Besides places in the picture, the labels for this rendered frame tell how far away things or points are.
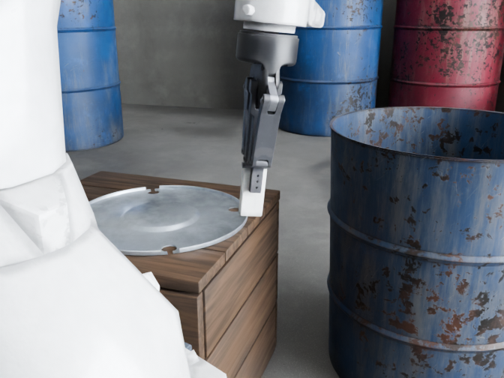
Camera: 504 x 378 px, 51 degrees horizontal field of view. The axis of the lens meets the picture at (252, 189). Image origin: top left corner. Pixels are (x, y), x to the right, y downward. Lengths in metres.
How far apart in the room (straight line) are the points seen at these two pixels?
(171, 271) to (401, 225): 0.36
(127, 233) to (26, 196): 0.54
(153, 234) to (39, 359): 0.56
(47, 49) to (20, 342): 0.15
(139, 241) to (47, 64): 0.52
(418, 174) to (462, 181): 0.06
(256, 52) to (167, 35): 3.27
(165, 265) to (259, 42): 0.32
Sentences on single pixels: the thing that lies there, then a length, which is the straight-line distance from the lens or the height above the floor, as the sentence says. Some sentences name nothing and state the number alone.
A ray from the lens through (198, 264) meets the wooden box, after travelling 0.73.
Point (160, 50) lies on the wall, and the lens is 3.93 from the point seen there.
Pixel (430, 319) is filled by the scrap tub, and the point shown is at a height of 0.21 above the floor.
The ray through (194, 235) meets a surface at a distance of 0.81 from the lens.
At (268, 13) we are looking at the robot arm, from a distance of 0.63.
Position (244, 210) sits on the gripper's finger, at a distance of 0.70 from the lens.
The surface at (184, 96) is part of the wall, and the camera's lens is 3.89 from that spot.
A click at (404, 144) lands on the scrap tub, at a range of 1.20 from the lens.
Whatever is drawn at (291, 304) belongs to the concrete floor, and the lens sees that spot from 1.31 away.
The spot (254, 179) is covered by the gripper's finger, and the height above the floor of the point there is 0.47.
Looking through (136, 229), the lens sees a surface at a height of 0.35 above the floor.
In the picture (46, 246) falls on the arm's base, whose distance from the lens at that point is 0.30.
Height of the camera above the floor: 0.68
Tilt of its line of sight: 19 degrees down
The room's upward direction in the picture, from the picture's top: straight up
